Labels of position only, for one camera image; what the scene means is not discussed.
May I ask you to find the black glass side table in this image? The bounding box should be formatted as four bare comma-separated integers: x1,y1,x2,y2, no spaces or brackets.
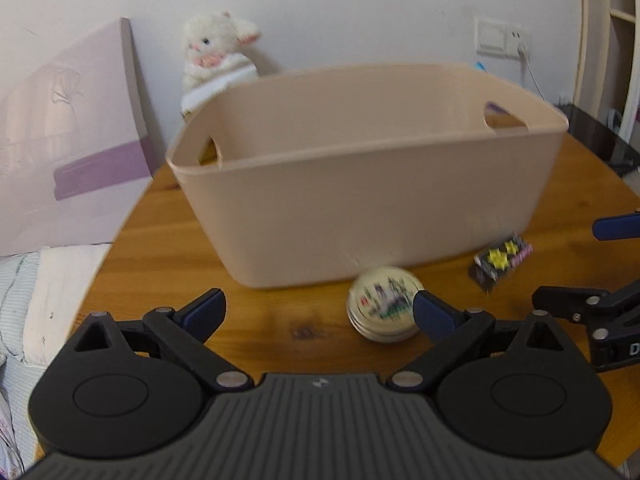
559,104,639,178

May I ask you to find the light blue bed sheet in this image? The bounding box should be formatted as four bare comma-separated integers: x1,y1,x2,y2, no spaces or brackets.
1,252,44,474

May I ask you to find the black starred small packet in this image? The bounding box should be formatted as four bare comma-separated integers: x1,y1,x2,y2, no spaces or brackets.
469,233,533,292

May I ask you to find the white pillow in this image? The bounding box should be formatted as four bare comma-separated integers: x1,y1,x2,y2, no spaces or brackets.
23,244,111,367

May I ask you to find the round floral tin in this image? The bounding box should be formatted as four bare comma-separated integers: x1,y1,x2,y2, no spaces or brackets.
346,266,423,344

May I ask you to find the purple white bed headboard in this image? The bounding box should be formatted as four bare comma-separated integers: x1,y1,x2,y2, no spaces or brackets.
1,18,158,256

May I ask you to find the beige plastic storage bin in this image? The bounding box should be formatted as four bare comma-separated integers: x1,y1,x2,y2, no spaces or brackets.
167,64,568,288

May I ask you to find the white plush lamb toy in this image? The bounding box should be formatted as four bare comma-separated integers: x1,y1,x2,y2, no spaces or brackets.
180,12,262,117

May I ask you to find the white shelf frame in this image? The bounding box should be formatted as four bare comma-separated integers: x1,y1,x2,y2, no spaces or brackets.
574,0,639,143

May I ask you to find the white power cable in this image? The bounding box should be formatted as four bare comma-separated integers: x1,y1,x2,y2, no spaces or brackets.
517,44,551,104

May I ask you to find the white wall switch socket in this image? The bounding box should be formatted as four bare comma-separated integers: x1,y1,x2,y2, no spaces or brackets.
474,18,530,58

